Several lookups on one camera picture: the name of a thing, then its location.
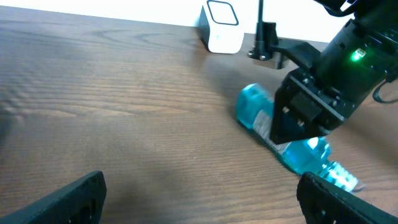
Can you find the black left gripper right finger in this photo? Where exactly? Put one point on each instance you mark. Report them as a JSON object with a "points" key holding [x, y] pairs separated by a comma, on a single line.
{"points": [[323, 202]]}

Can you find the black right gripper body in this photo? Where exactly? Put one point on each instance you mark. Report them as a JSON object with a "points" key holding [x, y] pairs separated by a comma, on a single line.
{"points": [[357, 59]]}

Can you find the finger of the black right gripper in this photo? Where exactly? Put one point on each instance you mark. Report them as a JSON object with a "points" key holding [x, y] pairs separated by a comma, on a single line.
{"points": [[295, 115]]}

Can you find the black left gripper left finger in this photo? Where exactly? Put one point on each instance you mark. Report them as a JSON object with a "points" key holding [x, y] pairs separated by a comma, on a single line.
{"points": [[79, 202]]}

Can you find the teal mouthwash bottle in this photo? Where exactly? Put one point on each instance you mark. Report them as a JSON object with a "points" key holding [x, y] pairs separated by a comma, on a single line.
{"points": [[254, 110]]}

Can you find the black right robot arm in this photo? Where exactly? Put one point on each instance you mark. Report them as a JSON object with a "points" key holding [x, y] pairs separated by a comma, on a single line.
{"points": [[380, 13]]}

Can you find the white barcode scanner box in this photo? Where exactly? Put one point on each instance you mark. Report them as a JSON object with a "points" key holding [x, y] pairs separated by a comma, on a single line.
{"points": [[220, 28]]}

